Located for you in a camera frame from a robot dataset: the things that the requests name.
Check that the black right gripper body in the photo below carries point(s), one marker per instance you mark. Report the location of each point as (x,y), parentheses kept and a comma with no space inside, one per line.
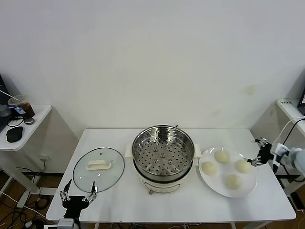
(265,153)

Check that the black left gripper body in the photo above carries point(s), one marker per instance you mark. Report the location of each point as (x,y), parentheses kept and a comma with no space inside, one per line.
(74,202)

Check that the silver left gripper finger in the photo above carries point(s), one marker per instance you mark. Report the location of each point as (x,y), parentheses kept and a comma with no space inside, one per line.
(64,192)
(90,194)

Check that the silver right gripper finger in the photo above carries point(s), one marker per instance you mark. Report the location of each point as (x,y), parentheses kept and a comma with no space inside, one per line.
(256,162)
(262,142)

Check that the white steamed baozi bun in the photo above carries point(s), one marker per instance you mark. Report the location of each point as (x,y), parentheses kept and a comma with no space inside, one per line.
(233,181)
(243,166)
(209,168)
(222,156)

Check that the steel steamer pot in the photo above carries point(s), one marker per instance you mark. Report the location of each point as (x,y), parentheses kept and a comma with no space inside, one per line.
(162,186)

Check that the perforated steel steamer insert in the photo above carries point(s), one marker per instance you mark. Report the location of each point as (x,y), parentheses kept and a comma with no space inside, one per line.
(164,133)

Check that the large white table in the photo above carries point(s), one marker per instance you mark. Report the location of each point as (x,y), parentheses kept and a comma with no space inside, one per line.
(119,207)

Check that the white round plate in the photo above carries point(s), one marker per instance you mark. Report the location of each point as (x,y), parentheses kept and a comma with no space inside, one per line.
(214,186)

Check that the black floor power strip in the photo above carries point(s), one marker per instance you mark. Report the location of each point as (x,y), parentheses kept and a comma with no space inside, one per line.
(295,201)

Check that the dark laptop screen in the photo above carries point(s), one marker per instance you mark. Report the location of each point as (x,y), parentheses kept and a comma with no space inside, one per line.
(302,97)

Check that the black computer mouse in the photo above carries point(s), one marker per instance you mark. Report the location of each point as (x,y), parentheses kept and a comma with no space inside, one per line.
(14,134)

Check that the grey round disc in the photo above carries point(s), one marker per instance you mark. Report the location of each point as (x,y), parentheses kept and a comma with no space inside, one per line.
(29,121)

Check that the white rounded side table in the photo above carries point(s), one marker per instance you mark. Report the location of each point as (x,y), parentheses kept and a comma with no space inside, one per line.
(35,112)

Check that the plastic cup brown drink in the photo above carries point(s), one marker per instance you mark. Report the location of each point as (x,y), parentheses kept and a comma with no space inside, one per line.
(28,109)

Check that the black laptop keyboard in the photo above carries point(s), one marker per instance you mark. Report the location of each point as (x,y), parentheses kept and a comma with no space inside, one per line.
(2,124)

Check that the small blue white device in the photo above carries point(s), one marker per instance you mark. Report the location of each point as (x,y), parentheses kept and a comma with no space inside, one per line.
(19,110)

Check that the grey round speaker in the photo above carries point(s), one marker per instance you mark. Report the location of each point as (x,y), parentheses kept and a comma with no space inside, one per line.
(3,111)

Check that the white drinking straw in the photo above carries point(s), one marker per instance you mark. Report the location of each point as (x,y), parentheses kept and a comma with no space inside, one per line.
(6,93)

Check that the black monitor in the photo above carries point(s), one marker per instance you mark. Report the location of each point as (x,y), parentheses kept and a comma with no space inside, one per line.
(2,86)

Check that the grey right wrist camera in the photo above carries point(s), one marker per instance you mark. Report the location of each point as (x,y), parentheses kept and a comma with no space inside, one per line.
(281,150)

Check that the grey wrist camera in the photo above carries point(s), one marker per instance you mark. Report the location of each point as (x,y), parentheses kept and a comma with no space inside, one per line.
(281,150)
(67,223)

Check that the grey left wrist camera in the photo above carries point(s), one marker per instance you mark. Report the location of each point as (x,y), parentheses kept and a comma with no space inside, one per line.
(67,223)

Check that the white wall outlet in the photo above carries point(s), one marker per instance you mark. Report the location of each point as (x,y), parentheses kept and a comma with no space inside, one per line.
(43,158)

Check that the white side table black frame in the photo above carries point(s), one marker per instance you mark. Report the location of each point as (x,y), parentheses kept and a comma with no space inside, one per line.
(289,108)

